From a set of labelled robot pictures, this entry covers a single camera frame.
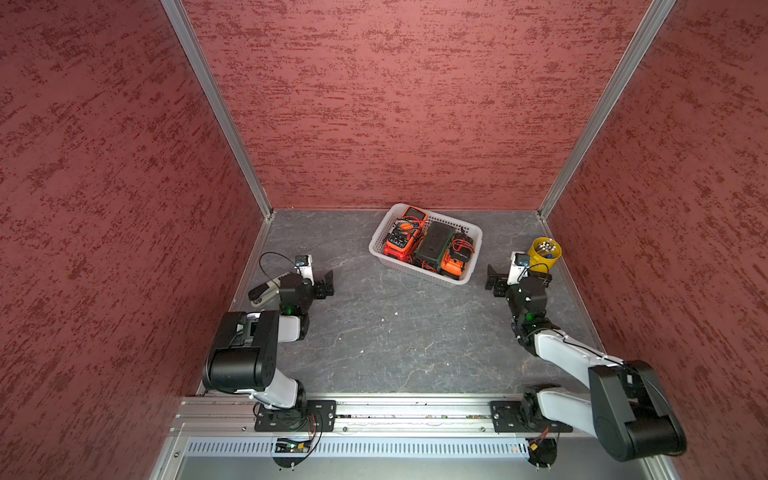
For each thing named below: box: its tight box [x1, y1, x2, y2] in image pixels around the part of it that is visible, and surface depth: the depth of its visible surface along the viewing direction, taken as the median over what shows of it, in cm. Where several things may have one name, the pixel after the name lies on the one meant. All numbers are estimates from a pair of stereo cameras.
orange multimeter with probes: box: [440, 249, 465, 280], surface depth 97 cm
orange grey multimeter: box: [387, 206, 429, 251], surface depth 99 cm
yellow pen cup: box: [528, 236, 563, 274], surface depth 96 cm
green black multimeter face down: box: [416, 221, 456, 272], surface depth 99 cm
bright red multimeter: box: [383, 221, 425, 264], surface depth 98 cm
